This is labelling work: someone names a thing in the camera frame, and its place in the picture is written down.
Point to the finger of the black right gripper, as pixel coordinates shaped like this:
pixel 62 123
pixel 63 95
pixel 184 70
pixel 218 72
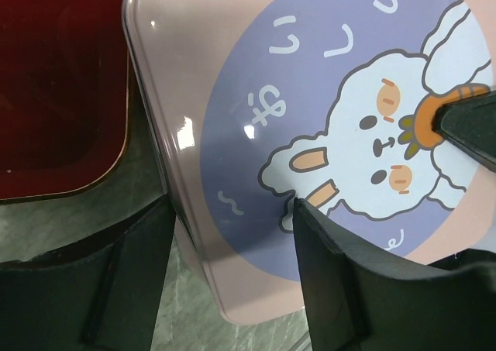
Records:
pixel 469 124

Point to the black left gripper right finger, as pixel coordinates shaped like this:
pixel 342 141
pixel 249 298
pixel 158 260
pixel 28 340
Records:
pixel 360 297

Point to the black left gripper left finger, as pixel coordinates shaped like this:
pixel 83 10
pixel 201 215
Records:
pixel 99 293

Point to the silver tin lid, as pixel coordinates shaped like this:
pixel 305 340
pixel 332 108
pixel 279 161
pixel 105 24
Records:
pixel 255 103

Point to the red lacquer tray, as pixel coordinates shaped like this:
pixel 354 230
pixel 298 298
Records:
pixel 64 95

